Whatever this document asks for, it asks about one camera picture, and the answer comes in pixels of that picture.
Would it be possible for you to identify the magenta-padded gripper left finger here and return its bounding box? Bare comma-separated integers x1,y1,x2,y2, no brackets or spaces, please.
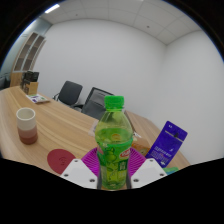
61,147,101,190

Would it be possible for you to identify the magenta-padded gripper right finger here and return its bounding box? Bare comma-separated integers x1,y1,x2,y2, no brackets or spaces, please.
125,147,168,190

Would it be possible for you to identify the green drink bottle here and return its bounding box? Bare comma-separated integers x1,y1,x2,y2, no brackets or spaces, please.
94,95,134,192

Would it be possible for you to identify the flat round red coaster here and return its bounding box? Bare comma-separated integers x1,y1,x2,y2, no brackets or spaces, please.
46,148,77,175

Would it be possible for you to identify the purple package bag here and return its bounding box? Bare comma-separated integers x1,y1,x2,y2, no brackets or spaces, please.
145,120,189,168

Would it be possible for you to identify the wooden side desk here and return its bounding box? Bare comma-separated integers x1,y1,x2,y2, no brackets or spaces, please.
124,109,161,148

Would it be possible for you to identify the white and brown cup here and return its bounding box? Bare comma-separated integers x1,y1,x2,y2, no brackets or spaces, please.
15,107,39,145

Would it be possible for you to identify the grey mesh office chair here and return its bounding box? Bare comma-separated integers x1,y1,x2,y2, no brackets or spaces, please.
73,86,114,121

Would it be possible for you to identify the black office chair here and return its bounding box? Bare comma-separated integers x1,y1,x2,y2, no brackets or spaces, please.
52,80,84,108

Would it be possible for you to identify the white printed leaflet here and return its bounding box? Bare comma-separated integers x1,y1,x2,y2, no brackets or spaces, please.
25,93,51,104

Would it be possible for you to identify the tan cardboard box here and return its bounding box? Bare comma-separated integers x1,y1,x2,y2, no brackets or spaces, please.
25,81,39,96

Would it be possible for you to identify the dark brown box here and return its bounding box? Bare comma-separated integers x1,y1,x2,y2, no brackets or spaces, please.
20,72,28,90

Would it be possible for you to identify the wooden shelf cabinet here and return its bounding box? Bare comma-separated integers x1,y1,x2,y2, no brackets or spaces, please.
9,31,47,88

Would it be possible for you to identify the ceiling light panel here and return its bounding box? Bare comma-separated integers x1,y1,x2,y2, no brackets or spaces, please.
44,3,61,15

